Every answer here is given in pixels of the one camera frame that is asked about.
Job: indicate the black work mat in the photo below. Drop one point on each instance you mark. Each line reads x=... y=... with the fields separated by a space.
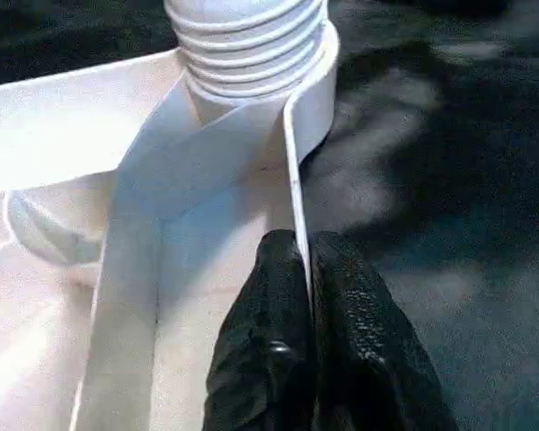
x=453 y=269

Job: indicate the white plastic table top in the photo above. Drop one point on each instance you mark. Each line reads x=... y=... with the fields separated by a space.
x=49 y=134

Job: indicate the white plastic table leg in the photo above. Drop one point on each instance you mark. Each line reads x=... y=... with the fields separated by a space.
x=251 y=45

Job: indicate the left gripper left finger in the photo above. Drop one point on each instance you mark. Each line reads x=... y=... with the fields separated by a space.
x=269 y=341

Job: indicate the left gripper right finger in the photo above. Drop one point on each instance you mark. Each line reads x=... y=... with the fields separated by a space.
x=368 y=354

